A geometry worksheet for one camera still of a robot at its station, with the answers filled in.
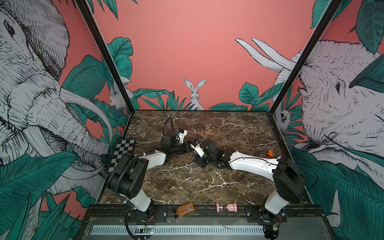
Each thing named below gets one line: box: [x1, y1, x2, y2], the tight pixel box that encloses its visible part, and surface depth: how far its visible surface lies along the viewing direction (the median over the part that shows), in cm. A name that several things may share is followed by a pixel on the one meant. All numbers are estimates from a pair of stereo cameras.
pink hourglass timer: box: [216, 202, 237, 213], surface depth 76 cm
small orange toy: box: [267, 149, 275, 158], surface depth 97 cm
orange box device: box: [177, 202, 195, 218], surface depth 74 cm
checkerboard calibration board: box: [107, 138, 136, 173], surface depth 97 cm
